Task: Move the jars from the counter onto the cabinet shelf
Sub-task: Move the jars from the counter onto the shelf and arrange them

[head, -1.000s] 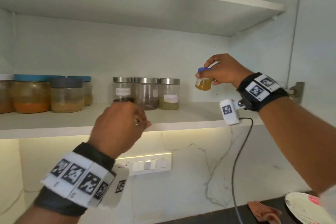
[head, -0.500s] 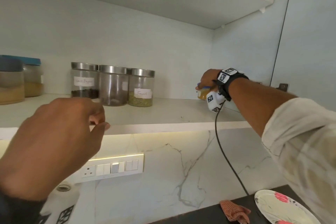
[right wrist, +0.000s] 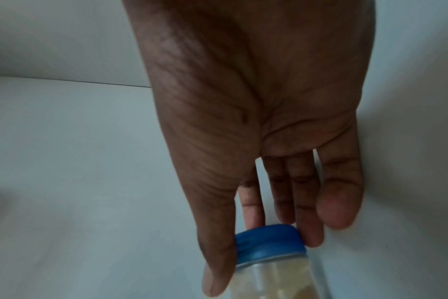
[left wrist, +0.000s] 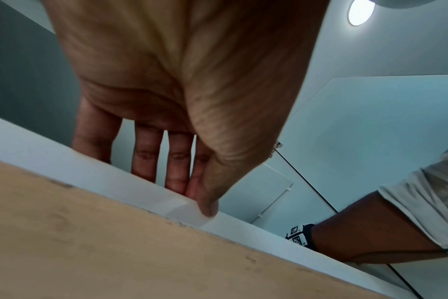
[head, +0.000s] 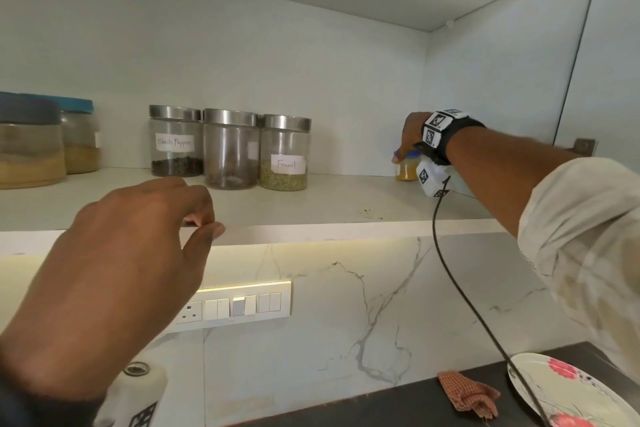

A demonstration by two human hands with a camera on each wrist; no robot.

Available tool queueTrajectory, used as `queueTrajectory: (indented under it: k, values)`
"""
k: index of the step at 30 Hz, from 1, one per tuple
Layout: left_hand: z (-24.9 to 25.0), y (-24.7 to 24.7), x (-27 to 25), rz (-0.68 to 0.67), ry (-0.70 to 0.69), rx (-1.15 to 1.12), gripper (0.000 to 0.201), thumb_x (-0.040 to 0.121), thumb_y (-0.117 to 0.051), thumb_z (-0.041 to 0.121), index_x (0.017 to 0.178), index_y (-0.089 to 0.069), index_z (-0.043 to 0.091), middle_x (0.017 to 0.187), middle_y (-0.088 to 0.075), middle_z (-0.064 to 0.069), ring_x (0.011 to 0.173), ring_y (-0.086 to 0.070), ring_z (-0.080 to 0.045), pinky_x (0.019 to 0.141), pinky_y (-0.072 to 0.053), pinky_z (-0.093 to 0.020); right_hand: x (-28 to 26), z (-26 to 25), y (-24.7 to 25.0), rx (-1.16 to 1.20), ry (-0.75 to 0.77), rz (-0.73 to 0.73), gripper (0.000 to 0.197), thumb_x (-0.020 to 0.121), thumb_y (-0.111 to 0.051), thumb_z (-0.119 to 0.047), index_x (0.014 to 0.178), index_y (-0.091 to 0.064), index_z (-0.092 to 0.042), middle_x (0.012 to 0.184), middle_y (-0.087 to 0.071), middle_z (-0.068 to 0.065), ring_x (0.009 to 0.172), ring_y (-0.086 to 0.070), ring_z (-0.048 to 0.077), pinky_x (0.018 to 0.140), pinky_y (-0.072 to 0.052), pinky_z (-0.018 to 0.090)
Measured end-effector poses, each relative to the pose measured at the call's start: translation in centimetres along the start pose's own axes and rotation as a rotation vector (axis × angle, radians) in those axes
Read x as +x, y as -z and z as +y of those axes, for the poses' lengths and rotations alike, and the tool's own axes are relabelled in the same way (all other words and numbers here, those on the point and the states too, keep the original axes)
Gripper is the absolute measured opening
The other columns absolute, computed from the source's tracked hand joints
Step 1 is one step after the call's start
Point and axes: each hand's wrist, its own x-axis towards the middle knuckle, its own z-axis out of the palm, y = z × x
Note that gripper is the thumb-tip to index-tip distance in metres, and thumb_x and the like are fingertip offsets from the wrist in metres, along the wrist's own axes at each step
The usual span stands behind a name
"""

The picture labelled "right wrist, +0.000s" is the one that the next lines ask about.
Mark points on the person's right hand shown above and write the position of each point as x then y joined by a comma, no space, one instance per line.
224,96

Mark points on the clear jar with blue lid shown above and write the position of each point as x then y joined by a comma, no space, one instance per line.
274,262

